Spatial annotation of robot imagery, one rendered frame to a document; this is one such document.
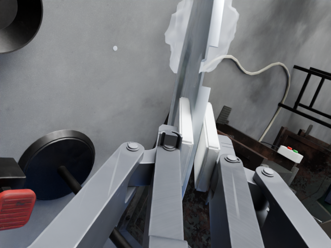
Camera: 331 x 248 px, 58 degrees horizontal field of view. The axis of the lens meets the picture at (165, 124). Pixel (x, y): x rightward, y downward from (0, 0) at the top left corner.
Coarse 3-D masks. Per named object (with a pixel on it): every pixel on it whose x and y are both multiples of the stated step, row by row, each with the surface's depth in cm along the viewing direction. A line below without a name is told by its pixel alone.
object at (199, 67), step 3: (201, 57) 20; (198, 63) 21; (201, 63) 19; (198, 66) 20; (201, 66) 19; (198, 69) 20; (201, 69) 19; (198, 72) 20; (195, 75) 21; (198, 75) 20; (195, 78) 21; (195, 81) 21; (195, 84) 20
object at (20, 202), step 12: (12, 192) 46; (24, 192) 47; (0, 204) 45; (12, 204) 46; (24, 204) 48; (0, 216) 46; (12, 216) 47; (24, 216) 49; (0, 228) 47; (12, 228) 48
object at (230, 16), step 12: (192, 0) 139; (228, 0) 151; (180, 12) 140; (228, 12) 151; (180, 24) 142; (228, 24) 154; (168, 36) 144; (180, 36) 143; (228, 36) 159; (180, 48) 146; (216, 48) 153; (228, 48) 163; (216, 60) 164
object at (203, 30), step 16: (208, 0) 22; (224, 0) 19; (192, 16) 36; (208, 16) 20; (192, 32) 32; (208, 32) 19; (192, 48) 34; (208, 48) 19; (192, 64) 25; (176, 80) 44; (192, 80) 23; (176, 96) 39; (192, 96) 21; (208, 96) 19; (192, 112) 19; (192, 128) 19; (192, 160) 20
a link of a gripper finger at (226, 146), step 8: (224, 136) 19; (224, 144) 18; (224, 152) 17; (232, 152) 17; (216, 160) 16; (216, 168) 16; (216, 176) 16; (248, 176) 15; (216, 184) 16; (248, 184) 15; (256, 184) 15; (256, 192) 15; (256, 200) 15; (264, 200) 15; (256, 208) 15; (264, 208) 15
